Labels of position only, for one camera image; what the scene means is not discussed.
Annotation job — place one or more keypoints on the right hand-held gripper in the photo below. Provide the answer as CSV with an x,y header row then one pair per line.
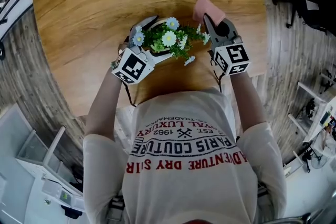
x,y
236,56

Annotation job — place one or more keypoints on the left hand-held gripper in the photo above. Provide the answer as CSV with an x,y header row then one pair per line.
x,y
132,66

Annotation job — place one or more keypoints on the flowering plant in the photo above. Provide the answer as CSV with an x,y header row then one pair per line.
x,y
168,38

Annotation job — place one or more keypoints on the pink cleaning cloth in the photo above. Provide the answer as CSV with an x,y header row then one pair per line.
x,y
207,6

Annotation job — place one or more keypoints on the person's right forearm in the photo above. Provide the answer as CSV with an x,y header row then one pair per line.
x,y
249,105

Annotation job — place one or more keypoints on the person's left forearm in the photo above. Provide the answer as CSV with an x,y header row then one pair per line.
x,y
101,110

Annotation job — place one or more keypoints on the black office chair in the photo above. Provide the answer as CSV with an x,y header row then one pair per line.
x,y
315,0

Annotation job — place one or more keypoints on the white printed t-shirt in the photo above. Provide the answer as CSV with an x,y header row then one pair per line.
x,y
189,186

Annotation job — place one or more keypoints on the black standing fan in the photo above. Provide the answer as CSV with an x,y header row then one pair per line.
x,y
319,158

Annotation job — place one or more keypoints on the white desk frame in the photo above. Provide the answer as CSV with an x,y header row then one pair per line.
x,y
309,91

